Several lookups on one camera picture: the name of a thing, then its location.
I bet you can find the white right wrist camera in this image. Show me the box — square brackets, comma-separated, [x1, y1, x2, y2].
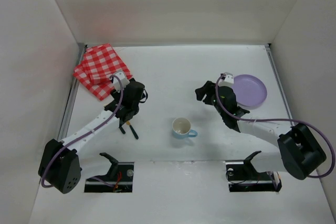
[218, 72, 234, 88]

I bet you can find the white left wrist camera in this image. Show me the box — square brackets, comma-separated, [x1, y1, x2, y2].
[111, 70, 130, 91]

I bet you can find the red checkered cloth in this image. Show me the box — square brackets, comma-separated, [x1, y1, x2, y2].
[73, 44, 132, 101]

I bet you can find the black handled gold fork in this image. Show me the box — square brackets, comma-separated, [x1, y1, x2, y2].
[126, 121, 139, 140]

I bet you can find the light blue mug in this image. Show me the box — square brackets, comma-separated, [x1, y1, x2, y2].
[172, 118, 198, 139]

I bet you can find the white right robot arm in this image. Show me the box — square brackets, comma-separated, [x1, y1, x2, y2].
[195, 81, 327, 180]

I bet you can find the purple plastic plate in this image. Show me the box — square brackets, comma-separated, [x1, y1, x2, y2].
[233, 74, 268, 108]

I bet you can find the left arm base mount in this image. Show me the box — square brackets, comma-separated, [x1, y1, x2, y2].
[84, 153, 134, 193]

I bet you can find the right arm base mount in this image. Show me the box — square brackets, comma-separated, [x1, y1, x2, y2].
[225, 151, 282, 193]

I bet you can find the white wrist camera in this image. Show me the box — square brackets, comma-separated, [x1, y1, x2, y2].
[218, 72, 234, 88]
[111, 70, 130, 91]

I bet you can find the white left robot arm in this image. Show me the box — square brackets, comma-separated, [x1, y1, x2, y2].
[38, 74, 148, 194]

